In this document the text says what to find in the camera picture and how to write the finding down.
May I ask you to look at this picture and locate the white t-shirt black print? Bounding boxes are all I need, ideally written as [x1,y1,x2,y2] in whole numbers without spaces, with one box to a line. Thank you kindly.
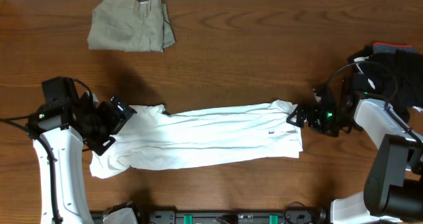
[90,100,303,178]

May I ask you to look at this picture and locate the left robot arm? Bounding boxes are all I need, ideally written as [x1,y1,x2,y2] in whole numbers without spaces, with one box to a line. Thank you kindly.
[26,77,141,224]

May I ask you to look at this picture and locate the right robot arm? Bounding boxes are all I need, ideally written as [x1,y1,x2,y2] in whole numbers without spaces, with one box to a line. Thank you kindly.
[286,82,422,223]

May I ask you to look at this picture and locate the black garment red trim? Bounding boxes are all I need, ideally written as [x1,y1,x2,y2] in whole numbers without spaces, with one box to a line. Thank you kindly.
[348,42,422,122]

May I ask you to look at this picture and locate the folded khaki shorts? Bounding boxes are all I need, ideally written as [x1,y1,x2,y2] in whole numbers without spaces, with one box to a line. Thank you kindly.
[87,0,176,52]

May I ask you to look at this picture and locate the left black cable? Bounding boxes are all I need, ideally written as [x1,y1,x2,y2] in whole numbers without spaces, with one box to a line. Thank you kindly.
[0,78,96,224]

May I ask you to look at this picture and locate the black cable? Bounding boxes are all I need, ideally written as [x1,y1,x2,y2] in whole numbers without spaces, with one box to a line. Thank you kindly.
[0,78,96,224]
[322,60,423,145]

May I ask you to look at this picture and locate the right black cable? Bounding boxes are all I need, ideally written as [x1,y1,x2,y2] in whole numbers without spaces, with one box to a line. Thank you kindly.
[322,60,423,145]

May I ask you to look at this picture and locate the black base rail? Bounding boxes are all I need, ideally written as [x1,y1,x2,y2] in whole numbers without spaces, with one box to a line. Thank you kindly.
[135,207,324,224]

